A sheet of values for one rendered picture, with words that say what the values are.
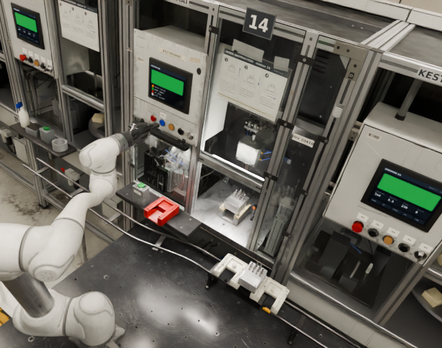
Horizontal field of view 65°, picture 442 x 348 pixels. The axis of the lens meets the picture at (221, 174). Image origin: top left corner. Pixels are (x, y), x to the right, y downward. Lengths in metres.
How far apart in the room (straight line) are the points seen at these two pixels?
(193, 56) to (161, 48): 0.18
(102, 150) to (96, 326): 0.72
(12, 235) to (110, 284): 0.94
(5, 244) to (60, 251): 0.14
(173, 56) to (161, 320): 1.26
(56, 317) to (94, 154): 0.67
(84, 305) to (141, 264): 0.55
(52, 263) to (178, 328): 0.93
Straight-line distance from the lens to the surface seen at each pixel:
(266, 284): 1.82
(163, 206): 1.99
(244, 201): 1.98
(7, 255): 1.13
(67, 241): 1.12
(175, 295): 1.94
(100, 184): 1.57
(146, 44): 1.75
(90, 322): 1.61
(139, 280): 1.99
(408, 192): 1.38
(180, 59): 1.63
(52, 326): 1.66
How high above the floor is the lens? 2.29
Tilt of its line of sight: 36 degrees down
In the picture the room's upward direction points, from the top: 11 degrees clockwise
